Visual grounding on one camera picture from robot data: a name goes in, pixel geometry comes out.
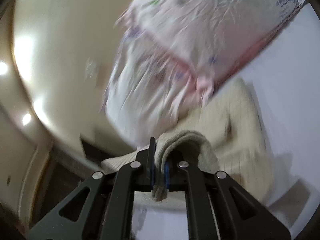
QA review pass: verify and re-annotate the beige knit sweater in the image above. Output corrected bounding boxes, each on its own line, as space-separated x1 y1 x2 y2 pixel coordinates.
116 79 273 202

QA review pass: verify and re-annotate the pink floral pillow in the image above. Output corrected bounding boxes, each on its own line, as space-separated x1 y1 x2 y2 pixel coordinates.
117 0 303 83
104 28 214 148

